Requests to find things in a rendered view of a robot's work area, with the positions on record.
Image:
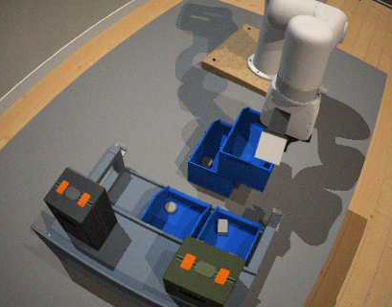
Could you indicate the black case with orange latches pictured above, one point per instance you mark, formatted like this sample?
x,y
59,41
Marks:
x,y
82,208

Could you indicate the grey low shelf rack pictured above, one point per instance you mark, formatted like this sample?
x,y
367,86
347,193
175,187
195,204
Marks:
x,y
138,253

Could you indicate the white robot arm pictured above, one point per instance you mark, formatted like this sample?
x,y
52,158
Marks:
x,y
308,42

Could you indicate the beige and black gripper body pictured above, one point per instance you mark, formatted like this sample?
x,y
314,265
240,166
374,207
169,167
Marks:
x,y
302,115

